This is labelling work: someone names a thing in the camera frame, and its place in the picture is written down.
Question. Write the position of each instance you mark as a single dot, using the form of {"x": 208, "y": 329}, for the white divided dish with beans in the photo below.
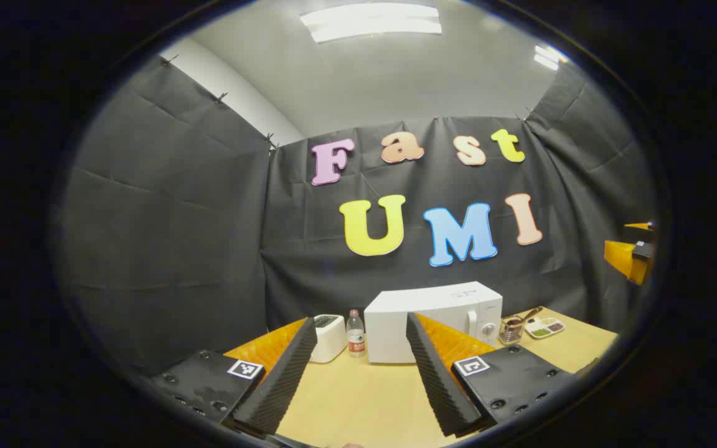
{"x": 545, "y": 328}

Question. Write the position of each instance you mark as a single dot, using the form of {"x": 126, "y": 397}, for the white microwave oven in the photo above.
{"x": 396, "y": 323}

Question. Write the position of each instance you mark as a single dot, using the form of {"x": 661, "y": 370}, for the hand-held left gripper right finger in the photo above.
{"x": 436, "y": 379}

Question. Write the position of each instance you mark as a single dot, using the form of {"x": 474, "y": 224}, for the white toaster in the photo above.
{"x": 330, "y": 339}

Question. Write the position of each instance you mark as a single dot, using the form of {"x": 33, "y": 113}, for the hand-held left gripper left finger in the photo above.
{"x": 284, "y": 379}

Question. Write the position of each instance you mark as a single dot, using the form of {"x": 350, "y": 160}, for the clear water bottle red label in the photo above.
{"x": 356, "y": 339}

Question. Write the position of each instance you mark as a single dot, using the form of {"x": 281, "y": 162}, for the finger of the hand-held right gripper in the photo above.
{"x": 621, "y": 258}
{"x": 638, "y": 234}

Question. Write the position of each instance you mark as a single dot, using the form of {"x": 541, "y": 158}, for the ceiling light panel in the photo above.
{"x": 548, "y": 57}
{"x": 371, "y": 22}

